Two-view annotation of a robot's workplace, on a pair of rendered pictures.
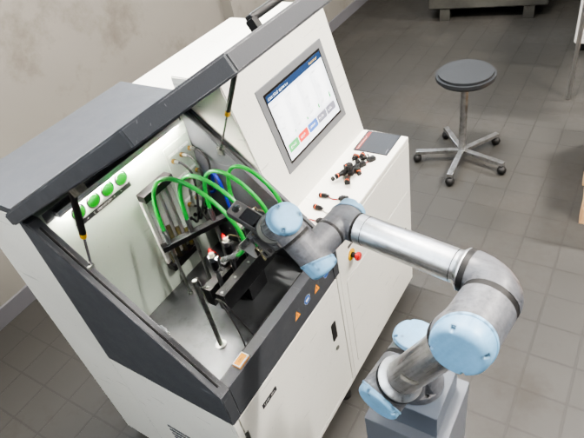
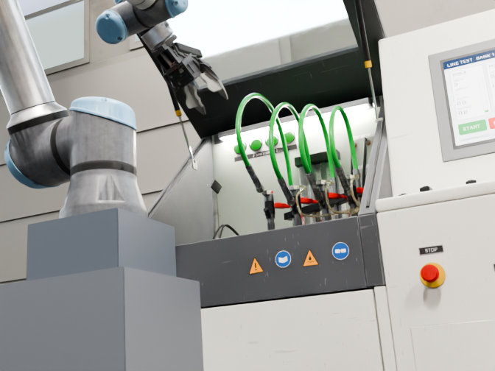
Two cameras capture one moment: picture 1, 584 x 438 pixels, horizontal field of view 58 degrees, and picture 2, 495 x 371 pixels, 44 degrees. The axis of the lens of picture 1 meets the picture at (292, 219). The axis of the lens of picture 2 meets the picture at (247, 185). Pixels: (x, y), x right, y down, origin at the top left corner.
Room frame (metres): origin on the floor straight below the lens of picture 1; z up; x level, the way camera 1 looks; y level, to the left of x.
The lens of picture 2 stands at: (0.78, -1.33, 0.65)
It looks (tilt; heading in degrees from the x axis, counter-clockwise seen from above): 16 degrees up; 74
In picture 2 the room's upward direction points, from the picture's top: 4 degrees counter-clockwise
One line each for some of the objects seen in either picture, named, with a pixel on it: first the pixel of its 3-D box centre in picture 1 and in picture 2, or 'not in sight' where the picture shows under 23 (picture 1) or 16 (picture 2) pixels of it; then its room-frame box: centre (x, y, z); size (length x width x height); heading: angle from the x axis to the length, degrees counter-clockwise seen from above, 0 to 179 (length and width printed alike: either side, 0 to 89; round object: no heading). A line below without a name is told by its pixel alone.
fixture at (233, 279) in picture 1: (245, 273); not in sight; (1.41, 0.21, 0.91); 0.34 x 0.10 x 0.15; 140
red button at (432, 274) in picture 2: (355, 255); (431, 274); (1.48, -0.21, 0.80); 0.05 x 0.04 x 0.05; 140
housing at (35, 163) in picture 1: (202, 234); not in sight; (1.88, 0.42, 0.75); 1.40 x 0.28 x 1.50; 140
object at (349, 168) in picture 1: (353, 166); not in sight; (1.79, -0.30, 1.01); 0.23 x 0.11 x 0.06; 140
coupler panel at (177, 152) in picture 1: (190, 176); (369, 170); (1.67, 0.34, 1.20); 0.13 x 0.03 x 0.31; 140
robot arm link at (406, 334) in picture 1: (414, 348); (100, 137); (0.83, -0.25, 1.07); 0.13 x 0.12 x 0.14; 133
